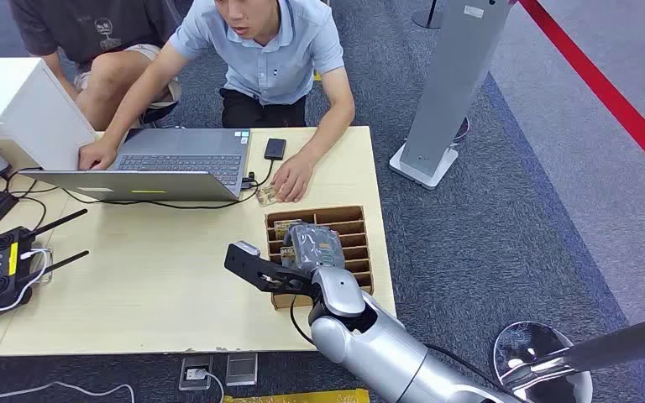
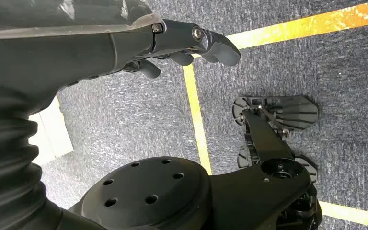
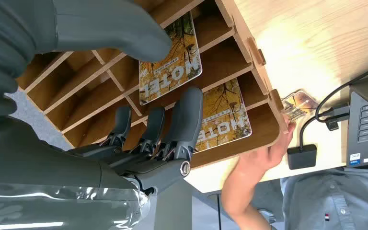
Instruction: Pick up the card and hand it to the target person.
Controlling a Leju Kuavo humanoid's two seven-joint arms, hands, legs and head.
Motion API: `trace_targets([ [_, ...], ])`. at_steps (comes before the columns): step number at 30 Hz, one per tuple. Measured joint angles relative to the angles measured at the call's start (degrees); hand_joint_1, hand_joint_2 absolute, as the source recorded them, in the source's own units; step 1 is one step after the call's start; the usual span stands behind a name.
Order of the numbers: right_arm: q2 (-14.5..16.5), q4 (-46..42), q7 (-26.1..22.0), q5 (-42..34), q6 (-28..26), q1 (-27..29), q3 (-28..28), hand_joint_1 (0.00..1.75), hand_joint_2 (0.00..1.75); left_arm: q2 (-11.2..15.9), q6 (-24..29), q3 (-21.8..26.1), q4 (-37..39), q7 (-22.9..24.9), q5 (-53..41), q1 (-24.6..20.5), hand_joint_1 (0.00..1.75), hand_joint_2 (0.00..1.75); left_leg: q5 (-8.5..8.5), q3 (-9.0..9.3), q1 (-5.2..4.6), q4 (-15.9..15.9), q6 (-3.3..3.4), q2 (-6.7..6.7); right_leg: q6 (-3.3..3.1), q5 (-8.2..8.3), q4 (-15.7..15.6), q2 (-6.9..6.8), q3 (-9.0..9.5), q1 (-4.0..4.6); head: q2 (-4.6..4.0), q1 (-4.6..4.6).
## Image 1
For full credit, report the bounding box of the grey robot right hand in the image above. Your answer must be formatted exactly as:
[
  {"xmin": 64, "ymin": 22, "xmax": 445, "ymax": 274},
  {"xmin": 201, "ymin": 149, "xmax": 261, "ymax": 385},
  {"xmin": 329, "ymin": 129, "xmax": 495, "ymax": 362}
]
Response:
[{"xmin": 282, "ymin": 222, "xmax": 347, "ymax": 274}]

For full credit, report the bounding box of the person's left hand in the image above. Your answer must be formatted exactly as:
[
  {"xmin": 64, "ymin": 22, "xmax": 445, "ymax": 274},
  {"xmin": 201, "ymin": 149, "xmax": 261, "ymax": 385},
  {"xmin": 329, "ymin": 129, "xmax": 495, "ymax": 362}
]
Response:
[{"xmin": 270, "ymin": 151, "xmax": 316, "ymax": 204}]

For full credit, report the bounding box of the person's right hand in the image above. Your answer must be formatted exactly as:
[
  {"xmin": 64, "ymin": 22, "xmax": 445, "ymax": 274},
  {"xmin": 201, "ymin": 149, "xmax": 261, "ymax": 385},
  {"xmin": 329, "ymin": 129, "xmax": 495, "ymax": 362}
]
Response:
[{"xmin": 77, "ymin": 138, "xmax": 118, "ymax": 172}]

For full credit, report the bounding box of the brown wooden card organizer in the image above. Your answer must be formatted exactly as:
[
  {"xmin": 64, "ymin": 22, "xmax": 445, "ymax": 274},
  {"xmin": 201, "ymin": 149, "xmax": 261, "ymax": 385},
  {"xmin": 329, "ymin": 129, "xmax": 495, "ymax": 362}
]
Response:
[{"xmin": 264, "ymin": 206, "xmax": 375, "ymax": 311}]

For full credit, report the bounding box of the person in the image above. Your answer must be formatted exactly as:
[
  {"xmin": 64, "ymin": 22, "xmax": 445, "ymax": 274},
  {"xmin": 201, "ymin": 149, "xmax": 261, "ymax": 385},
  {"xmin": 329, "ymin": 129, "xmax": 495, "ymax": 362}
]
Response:
[
  {"xmin": 77, "ymin": 0, "xmax": 357, "ymax": 204},
  {"xmin": 8, "ymin": 0, "xmax": 185, "ymax": 132}
]

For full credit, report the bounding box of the small black external drive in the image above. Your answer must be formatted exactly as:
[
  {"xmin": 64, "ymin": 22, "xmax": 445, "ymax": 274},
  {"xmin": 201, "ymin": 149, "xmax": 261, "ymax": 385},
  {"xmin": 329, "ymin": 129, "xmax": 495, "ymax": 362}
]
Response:
[{"xmin": 263, "ymin": 138, "xmax": 288, "ymax": 162}]

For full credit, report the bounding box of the grey laptop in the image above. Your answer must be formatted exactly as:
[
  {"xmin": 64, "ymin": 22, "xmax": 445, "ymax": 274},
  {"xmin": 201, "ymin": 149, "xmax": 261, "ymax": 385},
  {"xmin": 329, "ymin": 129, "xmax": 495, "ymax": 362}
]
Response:
[{"xmin": 22, "ymin": 128, "xmax": 252, "ymax": 203}]

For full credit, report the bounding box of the white box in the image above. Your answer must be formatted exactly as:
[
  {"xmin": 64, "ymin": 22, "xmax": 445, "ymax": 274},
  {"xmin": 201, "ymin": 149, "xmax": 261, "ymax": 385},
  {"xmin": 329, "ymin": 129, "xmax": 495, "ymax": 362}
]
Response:
[{"xmin": 0, "ymin": 57, "xmax": 98, "ymax": 172}]

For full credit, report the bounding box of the metal floor socket plate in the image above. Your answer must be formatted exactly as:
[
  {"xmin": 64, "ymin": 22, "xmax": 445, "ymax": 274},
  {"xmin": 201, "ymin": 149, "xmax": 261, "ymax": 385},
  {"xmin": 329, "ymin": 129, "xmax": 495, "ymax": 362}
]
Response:
[{"xmin": 225, "ymin": 353, "xmax": 259, "ymax": 387}]

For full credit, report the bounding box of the black remote controller with antennas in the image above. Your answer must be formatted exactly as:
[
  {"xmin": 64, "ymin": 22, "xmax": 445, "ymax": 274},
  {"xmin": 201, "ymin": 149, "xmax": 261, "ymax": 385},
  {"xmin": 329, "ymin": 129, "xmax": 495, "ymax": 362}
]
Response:
[{"xmin": 0, "ymin": 208, "xmax": 91, "ymax": 328}]

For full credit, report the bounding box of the yellow strip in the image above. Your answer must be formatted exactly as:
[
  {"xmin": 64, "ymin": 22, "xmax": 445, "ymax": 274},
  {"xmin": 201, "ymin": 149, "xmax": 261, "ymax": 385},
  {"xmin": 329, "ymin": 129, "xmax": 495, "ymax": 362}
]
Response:
[{"xmin": 222, "ymin": 388, "xmax": 371, "ymax": 403}]

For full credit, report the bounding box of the floor socket with plug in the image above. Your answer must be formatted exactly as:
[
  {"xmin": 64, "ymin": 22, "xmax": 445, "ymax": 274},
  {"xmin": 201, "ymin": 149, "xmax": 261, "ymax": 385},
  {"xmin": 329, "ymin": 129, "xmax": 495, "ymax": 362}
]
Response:
[{"xmin": 178, "ymin": 355, "xmax": 214, "ymax": 391}]

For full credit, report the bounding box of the grey pillar stand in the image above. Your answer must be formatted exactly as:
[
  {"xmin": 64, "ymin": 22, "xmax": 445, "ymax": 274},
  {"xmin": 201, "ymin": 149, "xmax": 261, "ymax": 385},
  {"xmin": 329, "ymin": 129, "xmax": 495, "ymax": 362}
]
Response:
[{"xmin": 389, "ymin": 0, "xmax": 516, "ymax": 191}]

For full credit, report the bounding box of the dark stanchion base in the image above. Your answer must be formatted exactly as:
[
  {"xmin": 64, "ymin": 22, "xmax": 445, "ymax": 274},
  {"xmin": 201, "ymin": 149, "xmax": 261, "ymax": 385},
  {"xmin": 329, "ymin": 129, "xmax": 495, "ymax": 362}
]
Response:
[{"xmin": 411, "ymin": 0, "xmax": 447, "ymax": 30}]

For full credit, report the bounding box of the red barrier belt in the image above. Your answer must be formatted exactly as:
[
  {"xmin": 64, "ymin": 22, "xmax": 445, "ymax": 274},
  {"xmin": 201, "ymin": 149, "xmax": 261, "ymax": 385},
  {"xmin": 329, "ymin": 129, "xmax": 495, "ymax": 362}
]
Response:
[{"xmin": 517, "ymin": 0, "xmax": 645, "ymax": 191}]

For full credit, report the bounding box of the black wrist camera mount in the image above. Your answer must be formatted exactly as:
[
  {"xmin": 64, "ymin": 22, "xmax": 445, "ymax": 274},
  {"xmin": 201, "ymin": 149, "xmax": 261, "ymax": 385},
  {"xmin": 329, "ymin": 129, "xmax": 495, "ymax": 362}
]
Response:
[{"xmin": 223, "ymin": 240, "xmax": 315, "ymax": 296}]

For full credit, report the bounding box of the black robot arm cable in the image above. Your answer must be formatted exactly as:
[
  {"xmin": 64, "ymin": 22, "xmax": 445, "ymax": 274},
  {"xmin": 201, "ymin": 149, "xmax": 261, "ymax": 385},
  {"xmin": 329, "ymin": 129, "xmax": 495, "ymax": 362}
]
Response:
[{"xmin": 289, "ymin": 296, "xmax": 317, "ymax": 347}]

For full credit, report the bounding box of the black laptop cable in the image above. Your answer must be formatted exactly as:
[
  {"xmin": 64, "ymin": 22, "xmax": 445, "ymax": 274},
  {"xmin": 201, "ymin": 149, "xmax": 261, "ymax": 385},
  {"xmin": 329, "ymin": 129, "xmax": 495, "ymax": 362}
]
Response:
[{"xmin": 61, "ymin": 160, "xmax": 275, "ymax": 212}]

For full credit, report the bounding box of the white socket cable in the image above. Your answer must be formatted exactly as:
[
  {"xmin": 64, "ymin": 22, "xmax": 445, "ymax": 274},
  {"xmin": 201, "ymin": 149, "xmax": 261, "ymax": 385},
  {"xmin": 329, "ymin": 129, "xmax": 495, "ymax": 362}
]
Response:
[{"xmin": 202, "ymin": 371, "xmax": 227, "ymax": 403}]

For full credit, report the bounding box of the white controller cable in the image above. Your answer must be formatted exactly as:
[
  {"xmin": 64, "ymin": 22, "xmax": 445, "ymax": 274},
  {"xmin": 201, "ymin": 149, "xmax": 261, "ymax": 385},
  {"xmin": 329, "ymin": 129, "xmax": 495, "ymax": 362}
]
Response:
[{"xmin": 0, "ymin": 249, "xmax": 54, "ymax": 314}]

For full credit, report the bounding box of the white floor cable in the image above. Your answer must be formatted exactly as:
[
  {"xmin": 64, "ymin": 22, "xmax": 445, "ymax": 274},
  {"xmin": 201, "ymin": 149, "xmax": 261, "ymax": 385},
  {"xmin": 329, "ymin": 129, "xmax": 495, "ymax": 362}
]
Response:
[{"xmin": 0, "ymin": 380, "xmax": 136, "ymax": 403}]

